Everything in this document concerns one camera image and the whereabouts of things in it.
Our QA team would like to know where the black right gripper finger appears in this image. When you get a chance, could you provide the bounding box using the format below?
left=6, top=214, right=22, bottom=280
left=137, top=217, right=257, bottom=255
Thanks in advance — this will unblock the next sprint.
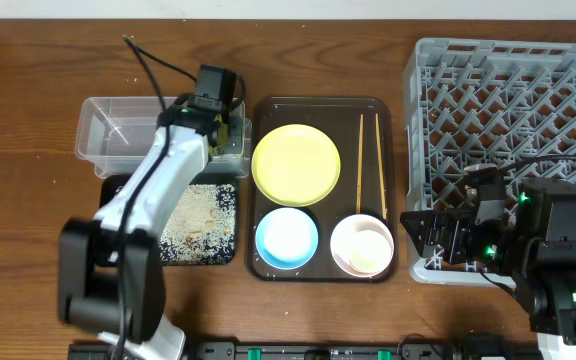
left=400, top=210, right=437, bottom=238
left=409, top=230, right=436, bottom=258

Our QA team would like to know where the green snack wrapper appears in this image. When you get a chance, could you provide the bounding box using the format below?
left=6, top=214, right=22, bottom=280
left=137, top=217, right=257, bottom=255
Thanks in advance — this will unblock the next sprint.
left=211, top=115, right=229, bottom=156

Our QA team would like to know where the light blue bowl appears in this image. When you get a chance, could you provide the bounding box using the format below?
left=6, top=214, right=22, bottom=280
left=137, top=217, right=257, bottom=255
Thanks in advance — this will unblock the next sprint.
left=254, top=207, right=319, bottom=270

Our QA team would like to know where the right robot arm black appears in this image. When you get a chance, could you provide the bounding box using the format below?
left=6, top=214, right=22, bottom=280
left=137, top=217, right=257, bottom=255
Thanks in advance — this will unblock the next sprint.
left=400, top=175, right=576, bottom=359

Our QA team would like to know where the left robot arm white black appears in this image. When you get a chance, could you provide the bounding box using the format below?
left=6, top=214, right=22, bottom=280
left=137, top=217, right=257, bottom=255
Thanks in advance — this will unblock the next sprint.
left=57, top=65, right=246, bottom=359

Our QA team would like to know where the grey dishwasher rack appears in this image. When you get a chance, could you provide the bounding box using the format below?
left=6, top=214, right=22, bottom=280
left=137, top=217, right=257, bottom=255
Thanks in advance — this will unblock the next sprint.
left=401, top=37, right=576, bottom=289

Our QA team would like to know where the small cream cup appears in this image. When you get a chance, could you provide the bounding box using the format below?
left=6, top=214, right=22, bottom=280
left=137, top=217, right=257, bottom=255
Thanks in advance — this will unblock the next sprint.
left=349, top=230, right=392, bottom=274

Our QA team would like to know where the pink bowl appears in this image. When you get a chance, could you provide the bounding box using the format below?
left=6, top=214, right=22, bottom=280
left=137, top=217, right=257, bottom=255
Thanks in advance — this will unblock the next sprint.
left=330, top=214, right=395, bottom=283

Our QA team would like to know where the clear plastic bin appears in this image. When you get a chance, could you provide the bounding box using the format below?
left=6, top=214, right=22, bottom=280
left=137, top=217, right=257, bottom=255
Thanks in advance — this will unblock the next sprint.
left=75, top=96, right=252, bottom=178

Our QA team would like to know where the dark brown serving tray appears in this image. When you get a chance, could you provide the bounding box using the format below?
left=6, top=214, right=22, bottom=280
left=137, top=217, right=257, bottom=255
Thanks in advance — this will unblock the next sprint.
left=246, top=97, right=397, bottom=283

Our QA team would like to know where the yellow plate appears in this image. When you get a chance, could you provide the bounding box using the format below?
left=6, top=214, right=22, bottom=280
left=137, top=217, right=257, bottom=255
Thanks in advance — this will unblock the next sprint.
left=251, top=124, right=341, bottom=207

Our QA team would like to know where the right wooden chopstick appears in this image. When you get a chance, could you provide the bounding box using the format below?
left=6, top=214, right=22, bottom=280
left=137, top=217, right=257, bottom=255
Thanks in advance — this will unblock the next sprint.
left=375, top=113, right=387, bottom=220

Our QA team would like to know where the wooden chopstick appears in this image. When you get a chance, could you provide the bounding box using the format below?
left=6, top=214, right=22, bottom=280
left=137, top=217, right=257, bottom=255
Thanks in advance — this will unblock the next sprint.
left=375, top=113, right=387, bottom=220
left=356, top=113, right=364, bottom=214

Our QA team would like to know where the left wooden chopstick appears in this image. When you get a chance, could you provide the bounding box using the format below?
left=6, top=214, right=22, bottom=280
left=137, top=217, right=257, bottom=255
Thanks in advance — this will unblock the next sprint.
left=356, top=113, right=364, bottom=214

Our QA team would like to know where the black tray with rice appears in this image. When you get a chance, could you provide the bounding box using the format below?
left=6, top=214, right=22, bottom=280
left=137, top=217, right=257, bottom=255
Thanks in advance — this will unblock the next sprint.
left=98, top=173, right=239, bottom=267

